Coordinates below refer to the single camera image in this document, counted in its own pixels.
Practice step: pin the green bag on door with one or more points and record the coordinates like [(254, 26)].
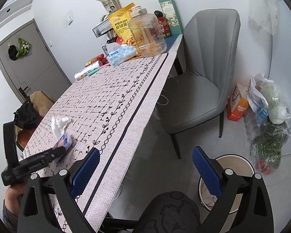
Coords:
[(24, 47)]

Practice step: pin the clear plastic bag on fridge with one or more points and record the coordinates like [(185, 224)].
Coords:
[(263, 15)]

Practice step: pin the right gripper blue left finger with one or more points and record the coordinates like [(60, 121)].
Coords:
[(82, 171)]

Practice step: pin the white refrigerator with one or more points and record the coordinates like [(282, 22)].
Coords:
[(280, 70)]

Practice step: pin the orange paper bag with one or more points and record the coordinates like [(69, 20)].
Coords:
[(237, 103)]

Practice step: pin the white plastic bag of goods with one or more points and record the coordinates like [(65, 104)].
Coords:
[(265, 92)]

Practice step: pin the blue purple snack wrapper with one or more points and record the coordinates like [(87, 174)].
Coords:
[(64, 141)]

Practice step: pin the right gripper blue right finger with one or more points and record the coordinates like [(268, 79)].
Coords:
[(210, 171)]

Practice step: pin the green vegetables in bag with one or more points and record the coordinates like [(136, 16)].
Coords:
[(267, 147)]

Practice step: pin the grey door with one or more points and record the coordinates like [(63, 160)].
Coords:
[(38, 70)]

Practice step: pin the black wire basket rack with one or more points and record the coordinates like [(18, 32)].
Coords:
[(104, 28)]

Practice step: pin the white tissue paper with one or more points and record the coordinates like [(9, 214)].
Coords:
[(59, 125)]

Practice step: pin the white roll of bags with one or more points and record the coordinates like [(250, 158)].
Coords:
[(83, 73)]

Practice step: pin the blue tissue pack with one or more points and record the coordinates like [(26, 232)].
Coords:
[(118, 54)]

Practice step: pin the green floral tall box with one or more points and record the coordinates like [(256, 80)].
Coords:
[(172, 16)]

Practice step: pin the large clear plastic jar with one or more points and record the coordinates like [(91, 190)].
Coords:
[(146, 32)]

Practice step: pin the patterned pink tablecloth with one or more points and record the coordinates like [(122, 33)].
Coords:
[(109, 111)]

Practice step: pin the black hat on door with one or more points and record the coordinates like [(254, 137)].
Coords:
[(13, 52)]

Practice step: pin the teal pen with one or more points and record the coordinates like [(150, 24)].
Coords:
[(97, 69)]

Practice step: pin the wooden chair with clothes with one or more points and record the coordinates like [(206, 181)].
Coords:
[(29, 115)]

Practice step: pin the person's dark patterned knee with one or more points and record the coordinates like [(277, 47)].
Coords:
[(170, 212)]

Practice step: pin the red snack packets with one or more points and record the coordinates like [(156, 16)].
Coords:
[(101, 58)]

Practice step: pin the grey upholstered chair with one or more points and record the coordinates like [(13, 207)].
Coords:
[(200, 94)]

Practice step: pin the person's left hand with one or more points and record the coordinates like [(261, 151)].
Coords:
[(11, 197)]

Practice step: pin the yellow snack bag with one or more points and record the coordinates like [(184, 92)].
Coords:
[(120, 23)]

